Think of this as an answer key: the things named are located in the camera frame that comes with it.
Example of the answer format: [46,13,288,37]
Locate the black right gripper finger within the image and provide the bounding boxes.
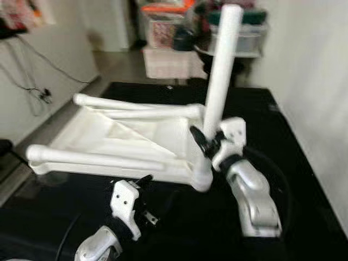
[189,126,210,158]

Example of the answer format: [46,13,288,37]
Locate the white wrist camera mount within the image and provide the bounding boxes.
[211,117,247,172]
[110,179,143,241]

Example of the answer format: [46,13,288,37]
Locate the green plastic container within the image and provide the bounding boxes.
[209,8,268,25]

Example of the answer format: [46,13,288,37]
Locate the clear plastic storage box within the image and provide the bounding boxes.
[209,22,268,55]

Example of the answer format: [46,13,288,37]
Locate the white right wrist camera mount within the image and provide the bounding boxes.
[211,117,247,172]

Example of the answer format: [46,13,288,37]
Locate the white plastic table top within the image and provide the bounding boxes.
[27,95,214,192]

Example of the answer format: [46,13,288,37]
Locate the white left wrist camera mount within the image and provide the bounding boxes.
[110,179,143,241]

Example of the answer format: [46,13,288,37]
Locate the black wall cable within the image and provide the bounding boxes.
[14,33,98,86]
[0,54,52,117]

